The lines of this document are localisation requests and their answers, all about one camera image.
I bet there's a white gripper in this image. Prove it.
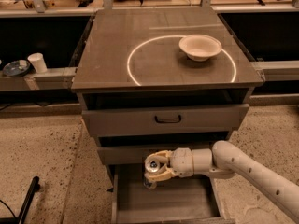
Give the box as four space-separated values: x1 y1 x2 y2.
144 148 193 182

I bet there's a silver redbull can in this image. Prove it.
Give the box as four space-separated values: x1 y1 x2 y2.
144 159 161 189

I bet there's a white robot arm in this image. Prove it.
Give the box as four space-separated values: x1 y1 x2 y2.
144 141 299 224

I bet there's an open bottom drawer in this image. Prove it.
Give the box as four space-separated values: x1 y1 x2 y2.
111 163 236 224

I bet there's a grey drawer cabinet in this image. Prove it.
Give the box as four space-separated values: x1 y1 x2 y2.
71 6 265 224

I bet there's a white paper bowl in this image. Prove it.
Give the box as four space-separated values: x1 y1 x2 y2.
178 35 222 62

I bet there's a black bar on floor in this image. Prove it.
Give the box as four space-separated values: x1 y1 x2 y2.
0 176 40 224

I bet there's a low side shelf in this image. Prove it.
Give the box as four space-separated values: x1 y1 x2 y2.
0 67 77 91

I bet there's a white paper cup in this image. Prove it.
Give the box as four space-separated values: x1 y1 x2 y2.
27 53 47 73

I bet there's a dark round plate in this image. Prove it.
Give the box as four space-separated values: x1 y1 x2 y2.
3 60 30 77

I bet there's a top drawer with handle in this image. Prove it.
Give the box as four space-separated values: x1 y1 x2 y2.
82 104 249 137

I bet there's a black cable on floor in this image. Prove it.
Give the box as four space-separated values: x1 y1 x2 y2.
0 199 17 219

